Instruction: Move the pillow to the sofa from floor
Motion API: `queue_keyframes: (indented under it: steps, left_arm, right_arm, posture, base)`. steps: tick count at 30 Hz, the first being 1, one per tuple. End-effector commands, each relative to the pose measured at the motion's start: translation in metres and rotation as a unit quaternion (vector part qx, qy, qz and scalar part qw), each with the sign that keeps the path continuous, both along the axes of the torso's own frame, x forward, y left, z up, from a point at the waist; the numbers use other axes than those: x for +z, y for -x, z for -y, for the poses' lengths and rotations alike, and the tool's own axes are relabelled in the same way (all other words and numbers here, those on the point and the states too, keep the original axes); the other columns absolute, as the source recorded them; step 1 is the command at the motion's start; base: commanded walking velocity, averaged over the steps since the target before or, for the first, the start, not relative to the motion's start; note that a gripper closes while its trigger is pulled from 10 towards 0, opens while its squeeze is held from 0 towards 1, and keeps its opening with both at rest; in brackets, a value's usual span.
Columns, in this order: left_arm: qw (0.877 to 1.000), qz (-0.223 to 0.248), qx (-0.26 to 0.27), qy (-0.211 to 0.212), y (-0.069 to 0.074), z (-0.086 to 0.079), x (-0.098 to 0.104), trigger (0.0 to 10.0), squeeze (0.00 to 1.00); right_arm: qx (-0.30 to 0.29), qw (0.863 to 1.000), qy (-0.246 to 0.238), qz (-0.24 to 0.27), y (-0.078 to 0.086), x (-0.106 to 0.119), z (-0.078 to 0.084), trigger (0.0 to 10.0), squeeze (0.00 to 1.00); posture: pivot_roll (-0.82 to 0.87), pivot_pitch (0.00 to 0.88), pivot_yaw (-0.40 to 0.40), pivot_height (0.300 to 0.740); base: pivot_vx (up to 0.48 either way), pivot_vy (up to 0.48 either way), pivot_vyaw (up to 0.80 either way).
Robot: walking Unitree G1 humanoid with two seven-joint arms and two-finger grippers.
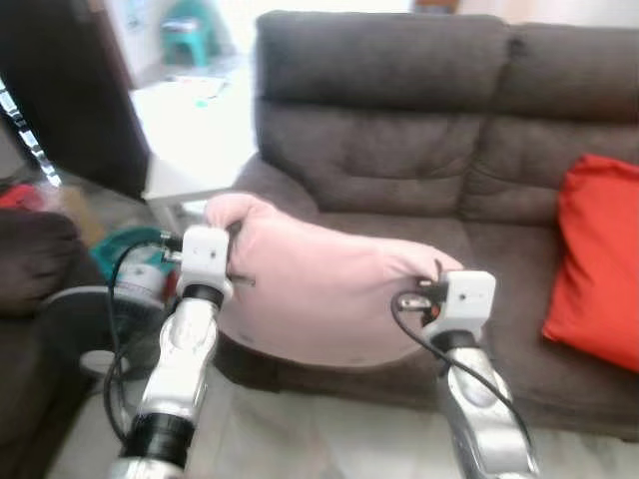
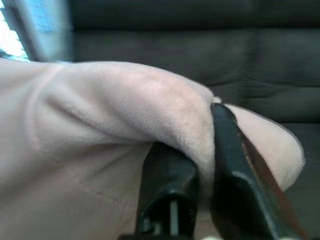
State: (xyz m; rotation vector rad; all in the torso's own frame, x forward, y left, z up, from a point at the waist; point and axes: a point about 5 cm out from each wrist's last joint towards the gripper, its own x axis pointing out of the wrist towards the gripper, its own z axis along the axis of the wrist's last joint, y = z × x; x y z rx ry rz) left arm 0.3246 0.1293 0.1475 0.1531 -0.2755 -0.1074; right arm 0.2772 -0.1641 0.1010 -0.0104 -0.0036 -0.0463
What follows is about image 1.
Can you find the pink cat face pillow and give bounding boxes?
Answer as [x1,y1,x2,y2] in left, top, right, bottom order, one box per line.
[204,192,466,369]

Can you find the dark brown fabric sofa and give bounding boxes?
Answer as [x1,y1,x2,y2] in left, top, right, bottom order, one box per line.
[213,11,639,442]

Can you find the red square pillow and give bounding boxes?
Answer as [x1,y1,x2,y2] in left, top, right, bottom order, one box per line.
[541,153,639,374]

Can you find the white low table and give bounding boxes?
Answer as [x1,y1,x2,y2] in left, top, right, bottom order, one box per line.
[129,73,263,209]

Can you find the colourful paper sheet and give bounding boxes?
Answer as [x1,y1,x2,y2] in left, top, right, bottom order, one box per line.
[174,77,228,103]

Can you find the dark brown armchair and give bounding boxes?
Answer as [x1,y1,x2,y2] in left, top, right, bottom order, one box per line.
[0,208,98,479]

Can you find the teal plastic stool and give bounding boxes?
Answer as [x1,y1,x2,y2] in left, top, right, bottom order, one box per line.
[159,0,218,68]

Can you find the silver chequered trim strip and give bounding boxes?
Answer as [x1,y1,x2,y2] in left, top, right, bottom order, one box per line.
[0,80,63,189]

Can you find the dark wooden cabinet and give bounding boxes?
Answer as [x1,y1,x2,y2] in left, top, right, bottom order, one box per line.
[0,0,153,198]

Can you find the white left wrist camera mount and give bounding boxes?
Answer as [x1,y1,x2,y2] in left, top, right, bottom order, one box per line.
[177,226,234,301]

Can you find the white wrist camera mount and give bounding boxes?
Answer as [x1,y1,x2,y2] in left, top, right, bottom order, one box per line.
[177,226,234,301]
[435,269,498,336]

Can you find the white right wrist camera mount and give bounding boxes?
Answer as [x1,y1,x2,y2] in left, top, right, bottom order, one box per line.
[435,269,498,336]

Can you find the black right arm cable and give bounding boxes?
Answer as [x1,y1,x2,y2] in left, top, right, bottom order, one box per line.
[389,289,532,445]

